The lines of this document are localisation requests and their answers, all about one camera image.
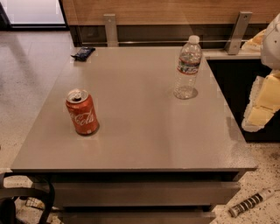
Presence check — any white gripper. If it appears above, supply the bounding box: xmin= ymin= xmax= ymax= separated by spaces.
xmin=241 ymin=13 xmax=280 ymax=132

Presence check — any clear plastic water bottle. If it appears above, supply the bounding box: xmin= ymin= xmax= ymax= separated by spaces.
xmin=173 ymin=35 xmax=202 ymax=100

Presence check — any dark blue rxbar wrapper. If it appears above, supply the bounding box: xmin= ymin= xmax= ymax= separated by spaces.
xmin=72 ymin=46 xmax=95 ymax=61

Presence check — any white striped power strip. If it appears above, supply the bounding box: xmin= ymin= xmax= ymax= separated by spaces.
xmin=228 ymin=188 xmax=276 ymax=218

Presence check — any grey table drawer unit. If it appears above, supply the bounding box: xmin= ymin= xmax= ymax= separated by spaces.
xmin=31 ymin=171 xmax=241 ymax=224

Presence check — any red coca-cola can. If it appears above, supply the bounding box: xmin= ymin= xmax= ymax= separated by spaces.
xmin=66 ymin=88 xmax=100 ymax=136

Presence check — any black chair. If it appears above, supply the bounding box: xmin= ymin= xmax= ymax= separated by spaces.
xmin=0 ymin=172 xmax=56 ymax=224

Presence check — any right metal bracket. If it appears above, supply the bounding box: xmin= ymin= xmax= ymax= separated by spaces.
xmin=225 ymin=11 xmax=252 ymax=55

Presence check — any metal bracket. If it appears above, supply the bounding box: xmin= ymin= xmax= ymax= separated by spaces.
xmin=225 ymin=11 xmax=252 ymax=55
xmin=103 ymin=14 xmax=119 ymax=47

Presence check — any left metal bracket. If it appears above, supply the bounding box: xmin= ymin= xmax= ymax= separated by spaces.
xmin=103 ymin=14 xmax=119 ymax=47

